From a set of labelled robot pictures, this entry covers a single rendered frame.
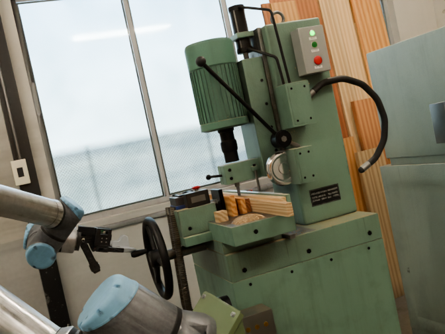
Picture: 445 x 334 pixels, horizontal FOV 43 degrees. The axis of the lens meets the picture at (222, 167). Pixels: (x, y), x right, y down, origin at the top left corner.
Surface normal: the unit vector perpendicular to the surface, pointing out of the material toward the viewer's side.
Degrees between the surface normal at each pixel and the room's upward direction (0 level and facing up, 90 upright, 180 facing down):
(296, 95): 90
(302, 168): 90
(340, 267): 90
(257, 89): 90
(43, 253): 108
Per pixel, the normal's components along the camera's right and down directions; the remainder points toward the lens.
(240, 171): 0.33, -0.02
